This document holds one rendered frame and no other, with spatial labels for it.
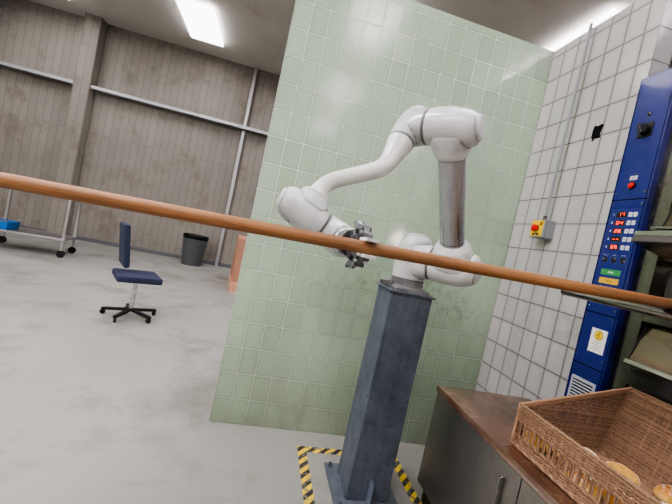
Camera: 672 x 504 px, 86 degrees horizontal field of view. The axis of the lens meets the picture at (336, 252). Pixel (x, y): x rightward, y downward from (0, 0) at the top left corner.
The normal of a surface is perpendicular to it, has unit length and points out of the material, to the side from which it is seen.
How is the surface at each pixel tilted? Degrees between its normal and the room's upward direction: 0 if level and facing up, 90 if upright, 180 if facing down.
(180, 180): 90
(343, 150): 90
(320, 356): 90
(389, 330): 90
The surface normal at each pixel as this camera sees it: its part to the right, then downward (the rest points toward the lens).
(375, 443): 0.18, 0.07
